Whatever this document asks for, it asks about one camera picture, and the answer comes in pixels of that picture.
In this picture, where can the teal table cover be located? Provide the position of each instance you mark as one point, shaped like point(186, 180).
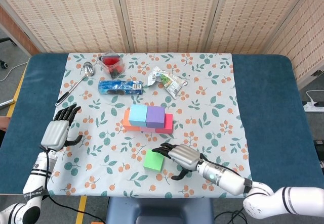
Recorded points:
point(265, 107)

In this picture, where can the brass screen hinge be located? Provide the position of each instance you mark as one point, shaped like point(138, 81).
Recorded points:
point(317, 73)

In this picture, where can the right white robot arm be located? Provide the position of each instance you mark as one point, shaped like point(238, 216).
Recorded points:
point(227, 177)

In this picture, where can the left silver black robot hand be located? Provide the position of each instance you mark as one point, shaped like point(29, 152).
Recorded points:
point(54, 135)

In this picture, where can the green foam cube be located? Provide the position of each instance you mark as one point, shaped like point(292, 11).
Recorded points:
point(152, 162)

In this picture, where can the floral print tablecloth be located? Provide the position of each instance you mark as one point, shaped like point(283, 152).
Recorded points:
point(217, 82)

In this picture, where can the red foam cube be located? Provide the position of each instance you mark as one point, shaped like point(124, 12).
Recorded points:
point(168, 124)

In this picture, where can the light blue foam cube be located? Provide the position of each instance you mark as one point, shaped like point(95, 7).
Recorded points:
point(138, 114)

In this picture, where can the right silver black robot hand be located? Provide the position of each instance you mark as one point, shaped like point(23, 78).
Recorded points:
point(186, 157)

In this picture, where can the black office chair base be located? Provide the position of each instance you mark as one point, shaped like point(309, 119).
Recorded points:
point(3, 64)

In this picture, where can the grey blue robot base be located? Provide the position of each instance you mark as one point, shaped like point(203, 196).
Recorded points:
point(157, 208)

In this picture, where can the clear box with red items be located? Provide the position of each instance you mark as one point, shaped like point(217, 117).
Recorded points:
point(112, 66)

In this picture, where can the white power strip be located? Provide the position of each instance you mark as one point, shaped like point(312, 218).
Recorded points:
point(310, 107)

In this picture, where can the bamboo folding screen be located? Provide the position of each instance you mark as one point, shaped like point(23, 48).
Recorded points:
point(164, 14)

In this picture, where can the blue cookie package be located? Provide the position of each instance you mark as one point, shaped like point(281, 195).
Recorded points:
point(126, 87)

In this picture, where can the person in dark clothes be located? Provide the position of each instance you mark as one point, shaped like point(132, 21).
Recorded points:
point(3, 123)

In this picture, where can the orange foam cube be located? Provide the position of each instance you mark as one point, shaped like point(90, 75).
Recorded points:
point(127, 123)

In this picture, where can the small orange object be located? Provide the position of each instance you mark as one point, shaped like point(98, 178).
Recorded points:
point(97, 222)

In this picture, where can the crumpled silver snack bag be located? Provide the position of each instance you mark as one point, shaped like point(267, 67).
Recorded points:
point(169, 82)

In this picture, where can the grey metal bar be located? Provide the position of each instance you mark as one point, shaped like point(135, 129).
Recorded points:
point(7, 103)

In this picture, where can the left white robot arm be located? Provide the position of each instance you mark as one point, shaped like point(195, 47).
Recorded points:
point(35, 178)

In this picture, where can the purple foam cube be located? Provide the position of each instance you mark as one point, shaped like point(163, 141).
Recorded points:
point(155, 116)

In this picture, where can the small black floor device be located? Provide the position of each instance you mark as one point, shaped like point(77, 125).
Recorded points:
point(319, 142)

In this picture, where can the pink foam cube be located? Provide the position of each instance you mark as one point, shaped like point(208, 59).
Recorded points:
point(148, 130)

